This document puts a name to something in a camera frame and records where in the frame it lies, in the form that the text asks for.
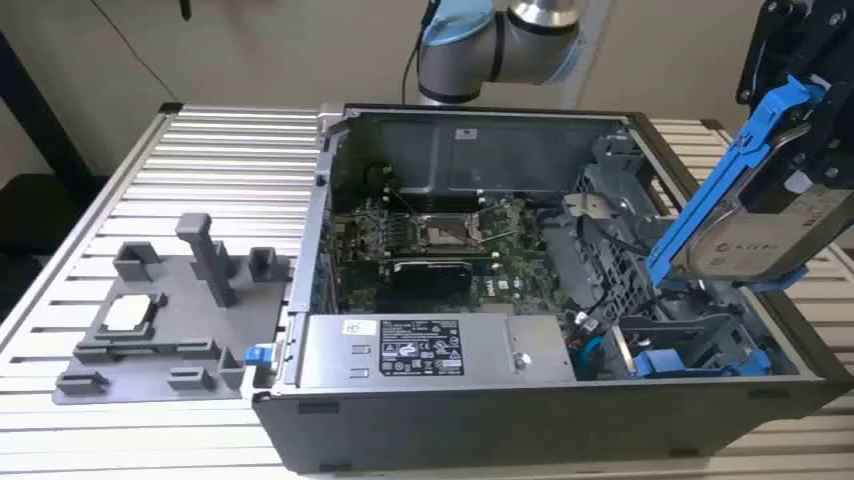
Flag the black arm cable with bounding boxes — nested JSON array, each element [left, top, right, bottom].
[[399, 0, 441, 104]]

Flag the grey parts rack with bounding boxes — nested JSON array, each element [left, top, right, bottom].
[[51, 212, 295, 404]]

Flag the metal socket cover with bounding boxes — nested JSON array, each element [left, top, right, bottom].
[[466, 194, 519, 244]]

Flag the CPU socket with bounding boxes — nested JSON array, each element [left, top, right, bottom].
[[417, 212, 495, 250]]

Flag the blue case latch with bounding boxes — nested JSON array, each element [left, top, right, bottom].
[[244, 343, 277, 372]]

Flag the black disk wire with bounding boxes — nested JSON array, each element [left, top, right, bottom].
[[573, 214, 659, 332]]

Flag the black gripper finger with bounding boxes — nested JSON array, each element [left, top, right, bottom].
[[737, 19, 786, 106], [793, 82, 854, 190]]

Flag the grey power supply unit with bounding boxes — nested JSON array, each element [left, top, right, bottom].
[[293, 312, 579, 389]]

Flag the green motherboard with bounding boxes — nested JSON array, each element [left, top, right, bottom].
[[330, 194, 575, 316]]

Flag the blue carrier bracket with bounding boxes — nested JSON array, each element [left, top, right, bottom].
[[631, 349, 773, 381]]

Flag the blue disk wire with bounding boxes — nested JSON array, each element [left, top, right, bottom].
[[578, 332, 606, 374]]

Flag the silver CPU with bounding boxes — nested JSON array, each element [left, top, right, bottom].
[[99, 295, 160, 332]]

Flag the hard disk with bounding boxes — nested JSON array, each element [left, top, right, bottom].
[[650, 74, 854, 294]]

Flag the black PC case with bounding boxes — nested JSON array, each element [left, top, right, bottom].
[[250, 102, 854, 474]]

